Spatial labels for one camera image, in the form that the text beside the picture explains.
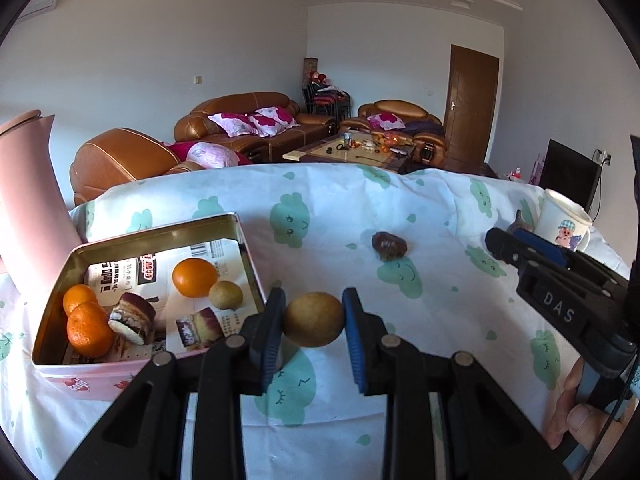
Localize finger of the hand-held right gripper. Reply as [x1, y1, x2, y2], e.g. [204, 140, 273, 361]
[512, 229, 626, 286]
[485, 227, 541, 273]

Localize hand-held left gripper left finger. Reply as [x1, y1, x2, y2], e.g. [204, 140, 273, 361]
[55, 287, 287, 480]

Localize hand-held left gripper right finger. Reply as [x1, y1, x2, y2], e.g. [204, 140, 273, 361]
[341, 287, 571, 480]

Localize small brown round kiwi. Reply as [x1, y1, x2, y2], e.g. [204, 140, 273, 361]
[282, 292, 346, 349]

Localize yellow-green round fruit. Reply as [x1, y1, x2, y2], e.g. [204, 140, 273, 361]
[208, 280, 244, 311]

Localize large orange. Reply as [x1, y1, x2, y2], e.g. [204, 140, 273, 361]
[172, 258, 219, 298]

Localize chocolate cream cake roll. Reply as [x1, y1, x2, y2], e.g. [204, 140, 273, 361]
[107, 292, 157, 346]

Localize small orange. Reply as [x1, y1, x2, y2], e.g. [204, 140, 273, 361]
[62, 284, 98, 317]
[66, 301, 116, 359]

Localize pink metal tin box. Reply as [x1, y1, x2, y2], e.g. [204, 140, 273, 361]
[31, 213, 267, 401]

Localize person's right hand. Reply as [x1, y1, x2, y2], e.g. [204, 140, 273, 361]
[542, 359, 607, 455]

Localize purple fig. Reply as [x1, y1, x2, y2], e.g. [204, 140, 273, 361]
[506, 208, 536, 235]

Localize white cartoon mug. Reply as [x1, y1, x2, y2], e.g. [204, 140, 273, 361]
[536, 188, 594, 253]

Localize black television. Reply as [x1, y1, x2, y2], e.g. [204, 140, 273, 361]
[539, 138, 601, 211]

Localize dark wrinkled passion fruit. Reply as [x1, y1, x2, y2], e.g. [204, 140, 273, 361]
[371, 231, 409, 261]

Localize printed white paper carton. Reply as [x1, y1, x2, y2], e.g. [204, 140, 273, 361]
[62, 240, 256, 363]

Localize brown wooden door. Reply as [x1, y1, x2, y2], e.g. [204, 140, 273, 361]
[443, 44, 501, 171]

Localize white magenta floral pillow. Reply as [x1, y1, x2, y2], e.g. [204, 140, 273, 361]
[207, 112, 261, 137]
[367, 113, 406, 130]
[248, 106, 299, 137]

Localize brown leather armchair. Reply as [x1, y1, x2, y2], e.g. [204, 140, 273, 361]
[340, 100, 447, 168]
[69, 128, 206, 206]

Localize pale pink pillow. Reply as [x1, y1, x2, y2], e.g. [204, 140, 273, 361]
[186, 142, 240, 168]

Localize wooden coffee table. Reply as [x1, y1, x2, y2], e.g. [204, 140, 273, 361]
[282, 131, 417, 173]

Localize brown leather three-seat sofa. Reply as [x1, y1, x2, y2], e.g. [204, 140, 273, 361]
[174, 92, 337, 163]

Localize stacked dark chairs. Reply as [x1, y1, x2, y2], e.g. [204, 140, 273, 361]
[302, 82, 351, 120]

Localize pink electric kettle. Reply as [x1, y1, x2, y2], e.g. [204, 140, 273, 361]
[0, 110, 83, 293]

